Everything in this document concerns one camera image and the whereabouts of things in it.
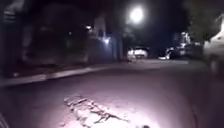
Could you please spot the white car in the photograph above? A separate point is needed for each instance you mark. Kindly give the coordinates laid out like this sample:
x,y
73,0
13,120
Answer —
x,y
137,53

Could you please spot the dark asphalt road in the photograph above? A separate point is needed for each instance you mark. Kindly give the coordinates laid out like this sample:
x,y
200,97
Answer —
x,y
140,86

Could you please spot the street lamp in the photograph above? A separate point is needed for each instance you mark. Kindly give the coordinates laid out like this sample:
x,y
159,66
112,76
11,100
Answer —
x,y
136,15

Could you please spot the dark vehicle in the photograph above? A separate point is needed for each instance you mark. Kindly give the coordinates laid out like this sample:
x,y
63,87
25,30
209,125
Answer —
x,y
173,53

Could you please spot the pale concrete kerb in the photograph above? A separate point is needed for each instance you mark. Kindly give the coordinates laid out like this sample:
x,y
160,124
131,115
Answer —
x,y
50,76

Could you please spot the tree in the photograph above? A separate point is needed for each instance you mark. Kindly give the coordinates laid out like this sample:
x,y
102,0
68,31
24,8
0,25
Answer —
x,y
203,16

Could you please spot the pale vehicle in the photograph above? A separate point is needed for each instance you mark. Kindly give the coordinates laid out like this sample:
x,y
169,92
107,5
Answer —
x,y
215,46

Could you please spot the building with lit wall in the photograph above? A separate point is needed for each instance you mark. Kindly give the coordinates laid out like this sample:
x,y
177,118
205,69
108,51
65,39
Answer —
x,y
100,43

